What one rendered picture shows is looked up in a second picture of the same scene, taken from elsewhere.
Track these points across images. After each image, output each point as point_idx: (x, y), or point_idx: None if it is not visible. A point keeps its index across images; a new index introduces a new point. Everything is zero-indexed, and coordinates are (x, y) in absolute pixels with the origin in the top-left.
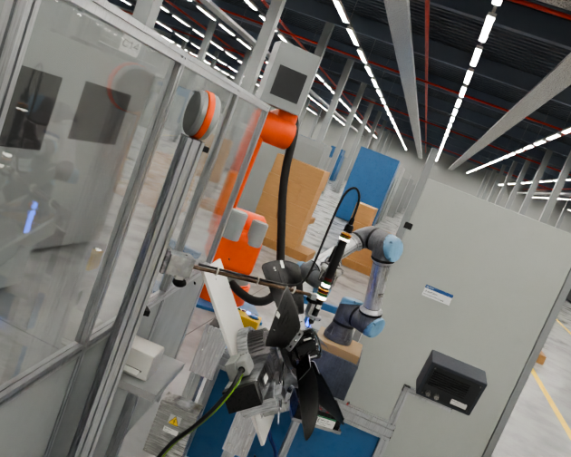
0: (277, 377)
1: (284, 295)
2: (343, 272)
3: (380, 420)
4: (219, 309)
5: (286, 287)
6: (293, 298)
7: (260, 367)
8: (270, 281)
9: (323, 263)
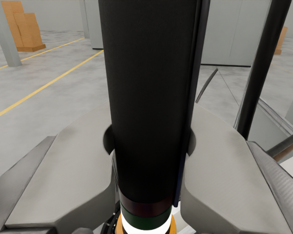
0: None
1: (209, 76)
2: (20, 162)
3: None
4: None
5: (215, 70)
6: (199, 97)
7: (185, 159)
8: None
9: (286, 200)
